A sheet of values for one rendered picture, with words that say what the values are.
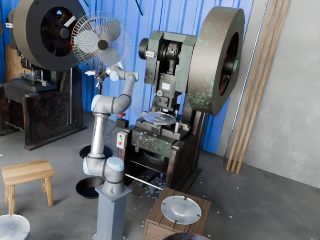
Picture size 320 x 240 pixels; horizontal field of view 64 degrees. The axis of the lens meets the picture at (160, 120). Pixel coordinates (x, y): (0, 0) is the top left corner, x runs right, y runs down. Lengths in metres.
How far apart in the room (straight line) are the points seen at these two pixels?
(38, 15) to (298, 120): 2.95
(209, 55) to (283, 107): 1.75
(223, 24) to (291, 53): 1.53
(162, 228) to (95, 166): 0.59
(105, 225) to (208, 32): 1.48
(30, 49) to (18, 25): 0.22
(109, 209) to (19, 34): 1.82
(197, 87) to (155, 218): 0.93
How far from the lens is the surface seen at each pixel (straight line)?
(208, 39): 1.76
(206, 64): 1.72
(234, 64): 2.05
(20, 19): 2.81
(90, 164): 1.74
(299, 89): 3.26
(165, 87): 2.21
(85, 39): 2.69
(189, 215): 1.90
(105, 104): 1.69
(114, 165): 1.69
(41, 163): 2.40
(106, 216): 1.90
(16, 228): 1.85
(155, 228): 1.83
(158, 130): 2.23
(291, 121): 3.33
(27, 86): 3.31
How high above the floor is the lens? 1.56
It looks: 21 degrees down
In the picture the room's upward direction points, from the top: 8 degrees clockwise
